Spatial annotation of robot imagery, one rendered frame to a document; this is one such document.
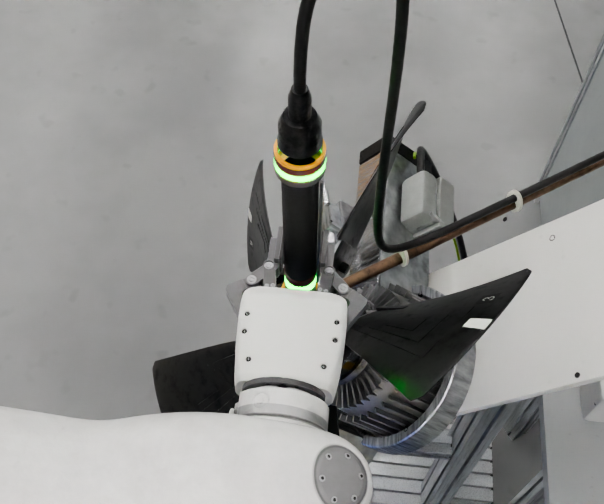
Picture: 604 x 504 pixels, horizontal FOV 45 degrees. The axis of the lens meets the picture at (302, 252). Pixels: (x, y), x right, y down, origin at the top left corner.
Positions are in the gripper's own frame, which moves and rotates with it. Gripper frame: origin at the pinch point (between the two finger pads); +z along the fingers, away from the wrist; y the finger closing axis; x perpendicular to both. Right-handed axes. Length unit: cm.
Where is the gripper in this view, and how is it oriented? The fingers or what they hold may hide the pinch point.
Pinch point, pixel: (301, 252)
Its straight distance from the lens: 73.6
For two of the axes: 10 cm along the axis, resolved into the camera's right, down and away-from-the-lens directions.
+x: 0.0, -5.3, -8.5
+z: 1.1, -8.4, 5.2
